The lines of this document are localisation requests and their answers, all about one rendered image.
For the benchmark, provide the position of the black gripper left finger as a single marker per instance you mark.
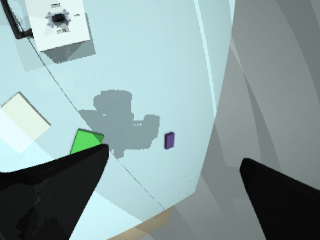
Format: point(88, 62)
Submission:
point(46, 201)

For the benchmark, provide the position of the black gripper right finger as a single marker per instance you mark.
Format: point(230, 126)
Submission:
point(286, 208)

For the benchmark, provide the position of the green flat rectangular block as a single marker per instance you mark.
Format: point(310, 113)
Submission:
point(86, 139)

